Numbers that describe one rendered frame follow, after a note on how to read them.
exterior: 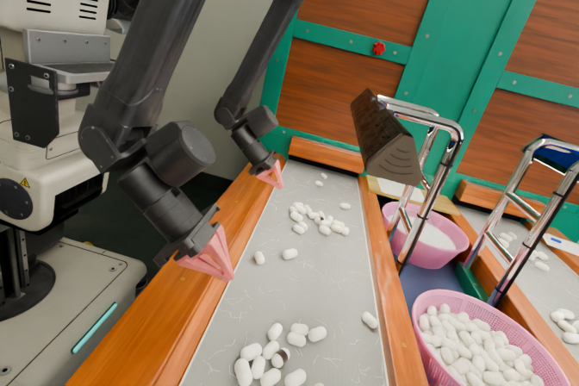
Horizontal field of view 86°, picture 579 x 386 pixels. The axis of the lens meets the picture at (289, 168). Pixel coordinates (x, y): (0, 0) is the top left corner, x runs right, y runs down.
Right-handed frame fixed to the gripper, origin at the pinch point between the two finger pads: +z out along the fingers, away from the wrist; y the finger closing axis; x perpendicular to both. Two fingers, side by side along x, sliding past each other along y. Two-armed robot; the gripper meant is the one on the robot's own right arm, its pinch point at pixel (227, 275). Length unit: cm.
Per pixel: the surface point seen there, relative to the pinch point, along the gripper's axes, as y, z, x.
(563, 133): 87, 55, -79
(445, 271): 47, 54, -22
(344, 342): 5.4, 24.0, -4.7
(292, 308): 9.4, 16.5, 1.7
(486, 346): 14, 46, -23
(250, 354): -3.1, 11.4, 3.7
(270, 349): -1.3, 13.5, 1.8
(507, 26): 86, 10, -78
